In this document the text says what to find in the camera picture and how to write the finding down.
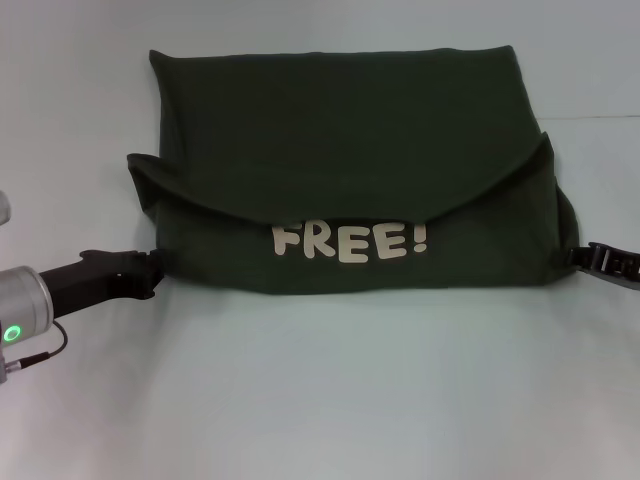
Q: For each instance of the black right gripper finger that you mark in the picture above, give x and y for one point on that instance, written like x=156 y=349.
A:
x=605 y=257
x=615 y=281

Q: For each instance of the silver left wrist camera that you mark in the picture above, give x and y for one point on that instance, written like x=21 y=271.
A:
x=4 y=207

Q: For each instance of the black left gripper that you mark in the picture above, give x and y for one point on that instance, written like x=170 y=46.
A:
x=90 y=280

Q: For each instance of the dark green shirt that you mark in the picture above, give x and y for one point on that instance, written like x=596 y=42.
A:
x=350 y=150

